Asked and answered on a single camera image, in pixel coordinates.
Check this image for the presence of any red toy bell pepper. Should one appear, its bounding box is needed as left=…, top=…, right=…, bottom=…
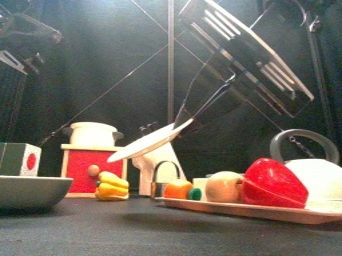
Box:
left=240, top=157, right=310, bottom=210

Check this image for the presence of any thin grey diagonal wire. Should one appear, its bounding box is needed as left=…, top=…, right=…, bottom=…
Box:
left=130, top=0, right=288, bottom=133
left=39, top=29, right=191, bottom=147

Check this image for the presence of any small white cube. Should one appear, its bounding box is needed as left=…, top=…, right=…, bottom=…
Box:
left=191, top=177, right=211, bottom=201

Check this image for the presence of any yellow toy bell pepper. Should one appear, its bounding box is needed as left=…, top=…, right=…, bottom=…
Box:
left=94, top=170, right=131, bottom=202

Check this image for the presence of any grey bowl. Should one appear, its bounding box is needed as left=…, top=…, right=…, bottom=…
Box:
left=0, top=175, right=75, bottom=211

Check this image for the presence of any orange toy fruit green cap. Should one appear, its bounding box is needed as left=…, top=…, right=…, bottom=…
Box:
left=163, top=178, right=203, bottom=202

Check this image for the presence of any wooden tray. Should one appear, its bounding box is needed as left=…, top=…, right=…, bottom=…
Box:
left=155, top=196, right=342, bottom=225

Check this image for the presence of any grey vertical frame pole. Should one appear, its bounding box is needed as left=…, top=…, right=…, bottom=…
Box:
left=166, top=0, right=177, bottom=125

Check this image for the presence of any white toy pot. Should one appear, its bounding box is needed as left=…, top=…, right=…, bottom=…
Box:
left=62, top=121, right=126, bottom=147

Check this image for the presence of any white toy pitcher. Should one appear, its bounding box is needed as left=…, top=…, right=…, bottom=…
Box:
left=131, top=141, right=189, bottom=197

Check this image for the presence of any white kettle grey handle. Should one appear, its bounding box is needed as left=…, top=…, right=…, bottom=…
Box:
left=269, top=128, right=342, bottom=214

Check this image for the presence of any green white box red dot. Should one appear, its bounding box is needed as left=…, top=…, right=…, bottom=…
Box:
left=0, top=142, right=43, bottom=177

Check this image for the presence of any small white plate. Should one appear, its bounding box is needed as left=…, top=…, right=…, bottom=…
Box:
left=106, top=117, right=195, bottom=164

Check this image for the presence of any red wooden drawer box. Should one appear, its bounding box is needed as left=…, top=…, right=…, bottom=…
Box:
left=59, top=143, right=129, bottom=199

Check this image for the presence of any beige toy onion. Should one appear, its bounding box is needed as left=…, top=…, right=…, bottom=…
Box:
left=205, top=170, right=245, bottom=204

